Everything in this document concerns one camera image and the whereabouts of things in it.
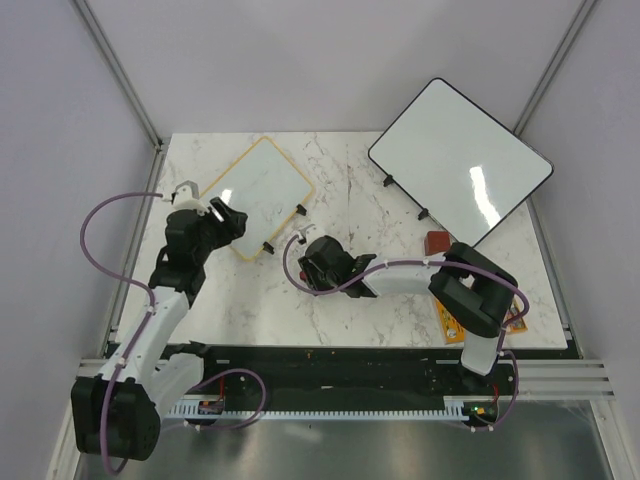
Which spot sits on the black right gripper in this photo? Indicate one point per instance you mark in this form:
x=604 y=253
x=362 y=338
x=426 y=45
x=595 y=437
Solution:
x=312 y=281

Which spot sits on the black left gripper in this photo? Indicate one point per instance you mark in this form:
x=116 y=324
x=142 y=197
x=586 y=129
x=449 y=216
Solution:
x=232 y=227

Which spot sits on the yellow-framed small whiteboard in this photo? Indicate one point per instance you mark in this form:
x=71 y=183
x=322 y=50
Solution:
x=268 y=186

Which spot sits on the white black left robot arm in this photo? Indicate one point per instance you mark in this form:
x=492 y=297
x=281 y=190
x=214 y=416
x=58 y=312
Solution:
x=118 y=412

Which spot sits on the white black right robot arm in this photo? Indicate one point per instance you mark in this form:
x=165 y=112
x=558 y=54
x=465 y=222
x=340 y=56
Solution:
x=473 y=289

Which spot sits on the black-framed large whiteboard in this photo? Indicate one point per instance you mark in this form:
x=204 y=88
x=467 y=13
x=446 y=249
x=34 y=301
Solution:
x=457 y=163

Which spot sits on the brown red eraser block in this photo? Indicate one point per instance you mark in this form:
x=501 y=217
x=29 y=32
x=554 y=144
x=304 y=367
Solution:
x=436 y=242

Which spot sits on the orange picture book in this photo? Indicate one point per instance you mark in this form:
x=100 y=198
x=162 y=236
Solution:
x=454 y=333

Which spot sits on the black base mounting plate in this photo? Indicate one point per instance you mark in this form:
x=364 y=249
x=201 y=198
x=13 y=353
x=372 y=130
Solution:
x=437 y=372

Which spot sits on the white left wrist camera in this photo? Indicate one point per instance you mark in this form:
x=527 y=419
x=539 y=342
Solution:
x=186 y=197

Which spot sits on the white slotted cable duct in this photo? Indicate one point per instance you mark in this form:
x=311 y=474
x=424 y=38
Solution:
x=196 y=409

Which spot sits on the aluminium extrusion rail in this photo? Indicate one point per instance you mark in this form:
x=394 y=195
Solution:
x=544 y=379

